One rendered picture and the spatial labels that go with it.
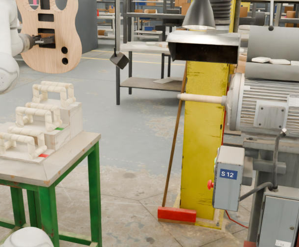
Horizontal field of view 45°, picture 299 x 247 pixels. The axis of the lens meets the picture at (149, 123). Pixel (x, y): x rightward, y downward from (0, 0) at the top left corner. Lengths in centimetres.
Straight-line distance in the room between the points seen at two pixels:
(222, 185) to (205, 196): 147
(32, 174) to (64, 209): 146
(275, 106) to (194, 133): 123
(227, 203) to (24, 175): 87
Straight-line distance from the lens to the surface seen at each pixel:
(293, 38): 165
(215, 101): 161
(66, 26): 192
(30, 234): 124
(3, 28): 146
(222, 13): 160
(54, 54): 197
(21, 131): 187
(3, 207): 328
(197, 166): 274
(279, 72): 151
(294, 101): 151
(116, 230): 284
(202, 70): 250
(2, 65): 109
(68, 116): 195
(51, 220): 173
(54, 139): 185
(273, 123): 150
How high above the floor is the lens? 170
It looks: 20 degrees down
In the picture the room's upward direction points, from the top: 1 degrees clockwise
